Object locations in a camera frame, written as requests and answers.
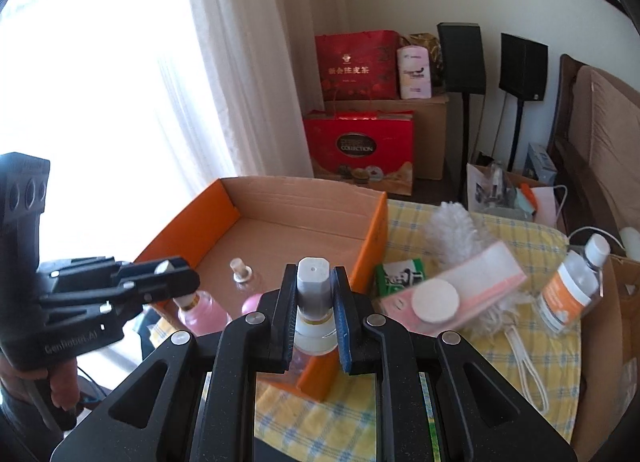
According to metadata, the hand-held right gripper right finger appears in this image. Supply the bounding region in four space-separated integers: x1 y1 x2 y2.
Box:
332 266 576 462

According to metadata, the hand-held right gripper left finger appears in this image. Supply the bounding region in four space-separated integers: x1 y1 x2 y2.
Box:
50 264 301 462

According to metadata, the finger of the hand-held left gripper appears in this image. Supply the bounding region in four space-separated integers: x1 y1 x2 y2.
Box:
107 256 201 323

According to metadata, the grey cap clear bottle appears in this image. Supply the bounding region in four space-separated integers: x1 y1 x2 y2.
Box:
291 256 342 388

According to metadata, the pink liquid bottle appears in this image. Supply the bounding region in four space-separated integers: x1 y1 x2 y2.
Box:
176 291 233 338

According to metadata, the green toothpaste box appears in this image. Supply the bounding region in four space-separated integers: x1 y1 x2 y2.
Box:
375 258 428 300

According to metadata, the white round disc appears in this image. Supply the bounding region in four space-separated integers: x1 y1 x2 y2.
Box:
412 278 460 323

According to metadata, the orange cardboard box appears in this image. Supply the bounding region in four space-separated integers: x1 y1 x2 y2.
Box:
132 177 390 403

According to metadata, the white duster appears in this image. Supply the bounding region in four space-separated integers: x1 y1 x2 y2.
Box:
425 199 551 415

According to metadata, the pink white plastic packet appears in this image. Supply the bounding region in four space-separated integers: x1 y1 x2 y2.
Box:
377 242 531 335

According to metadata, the person's left hand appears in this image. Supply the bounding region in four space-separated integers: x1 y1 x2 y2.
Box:
49 356 80 412

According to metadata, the pink cap clear bottle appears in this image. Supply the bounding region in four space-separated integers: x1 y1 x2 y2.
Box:
241 293 273 315

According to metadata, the small clear spray bottle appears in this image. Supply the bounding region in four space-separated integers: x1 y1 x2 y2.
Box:
229 257 253 285

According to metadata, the yellow checked cloth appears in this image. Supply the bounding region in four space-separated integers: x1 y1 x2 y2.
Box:
150 199 583 462

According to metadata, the red gift box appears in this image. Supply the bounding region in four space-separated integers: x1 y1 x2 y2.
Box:
302 110 416 198

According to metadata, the white paper bag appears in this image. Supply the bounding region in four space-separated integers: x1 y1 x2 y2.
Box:
466 162 518 215

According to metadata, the brown cardboard box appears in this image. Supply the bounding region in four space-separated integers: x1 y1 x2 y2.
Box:
322 94 450 180

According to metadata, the black speaker stand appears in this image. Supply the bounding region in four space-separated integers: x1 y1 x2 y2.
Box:
461 92 475 193
509 97 527 173

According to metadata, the orange label clear bottle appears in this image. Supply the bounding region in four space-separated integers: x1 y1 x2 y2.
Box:
537 233 612 338

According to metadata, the pale pink paper bag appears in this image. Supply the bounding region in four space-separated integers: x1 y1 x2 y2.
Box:
520 184 562 229

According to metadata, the white sheer curtain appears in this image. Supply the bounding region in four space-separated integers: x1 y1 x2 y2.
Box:
180 0 351 180

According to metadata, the red gift bag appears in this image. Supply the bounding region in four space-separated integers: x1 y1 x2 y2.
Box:
315 30 401 102

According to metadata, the blue grey box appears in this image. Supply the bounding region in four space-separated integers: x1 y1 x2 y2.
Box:
525 142 558 183

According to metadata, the white tissue roll pack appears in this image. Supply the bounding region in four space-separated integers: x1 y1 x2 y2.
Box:
397 46 433 100

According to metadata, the plain open cardboard box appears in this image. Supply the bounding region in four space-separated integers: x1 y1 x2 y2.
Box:
575 252 640 462

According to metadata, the black speaker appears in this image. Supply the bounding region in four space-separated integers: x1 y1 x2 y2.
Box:
500 33 548 102
437 22 487 94

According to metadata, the brown upholstered headboard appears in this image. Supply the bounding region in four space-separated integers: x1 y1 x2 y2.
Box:
547 54 640 258

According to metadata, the white cable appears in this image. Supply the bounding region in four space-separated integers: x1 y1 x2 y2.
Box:
552 185 628 249

